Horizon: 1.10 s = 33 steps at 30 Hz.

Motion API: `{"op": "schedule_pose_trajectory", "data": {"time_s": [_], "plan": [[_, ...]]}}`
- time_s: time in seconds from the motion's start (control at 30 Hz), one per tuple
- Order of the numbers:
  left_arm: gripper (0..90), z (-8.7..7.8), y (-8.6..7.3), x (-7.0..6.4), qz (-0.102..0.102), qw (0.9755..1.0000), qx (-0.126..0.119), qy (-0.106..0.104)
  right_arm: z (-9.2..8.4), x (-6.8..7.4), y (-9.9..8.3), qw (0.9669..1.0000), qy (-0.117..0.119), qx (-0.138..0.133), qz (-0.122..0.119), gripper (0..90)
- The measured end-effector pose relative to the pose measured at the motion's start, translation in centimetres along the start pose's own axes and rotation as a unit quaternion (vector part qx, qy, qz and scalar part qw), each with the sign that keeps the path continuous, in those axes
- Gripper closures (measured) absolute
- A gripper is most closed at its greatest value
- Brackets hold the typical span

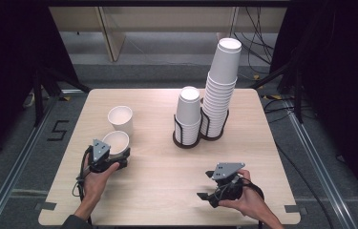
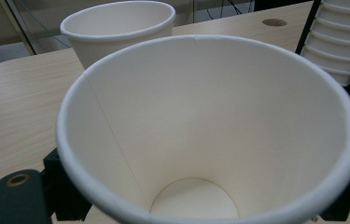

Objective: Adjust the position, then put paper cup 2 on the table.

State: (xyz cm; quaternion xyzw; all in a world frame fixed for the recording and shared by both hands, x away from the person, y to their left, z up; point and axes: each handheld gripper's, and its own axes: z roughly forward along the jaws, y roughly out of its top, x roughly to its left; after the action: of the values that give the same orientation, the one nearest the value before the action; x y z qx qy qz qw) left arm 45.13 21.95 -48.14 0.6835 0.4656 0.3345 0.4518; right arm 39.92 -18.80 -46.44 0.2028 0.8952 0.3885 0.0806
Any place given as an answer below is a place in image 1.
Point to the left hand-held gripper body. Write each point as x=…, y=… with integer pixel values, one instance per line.
x=100, y=163

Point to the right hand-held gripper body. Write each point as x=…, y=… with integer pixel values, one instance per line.
x=227, y=170

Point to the white paper cup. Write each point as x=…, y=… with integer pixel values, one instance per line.
x=116, y=141
x=121, y=116

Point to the tall stack of paper cups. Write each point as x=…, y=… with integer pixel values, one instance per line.
x=224, y=66

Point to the person's left hand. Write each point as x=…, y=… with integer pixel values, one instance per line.
x=95, y=186

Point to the person's right hand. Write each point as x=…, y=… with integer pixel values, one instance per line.
x=251, y=202

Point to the short stack of paper cups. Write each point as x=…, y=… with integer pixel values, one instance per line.
x=188, y=108

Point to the grey tape strip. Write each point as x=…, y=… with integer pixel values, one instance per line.
x=294, y=209
x=44, y=206

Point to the black metal stand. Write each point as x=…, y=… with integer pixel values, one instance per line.
x=38, y=98
x=298, y=95

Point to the light wooden shelf unit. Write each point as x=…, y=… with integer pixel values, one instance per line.
x=116, y=38

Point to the black curtain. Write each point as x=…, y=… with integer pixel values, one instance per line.
x=8, y=63
x=342, y=79

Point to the metal floor rail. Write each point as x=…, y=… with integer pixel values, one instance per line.
x=14, y=175
x=323, y=171

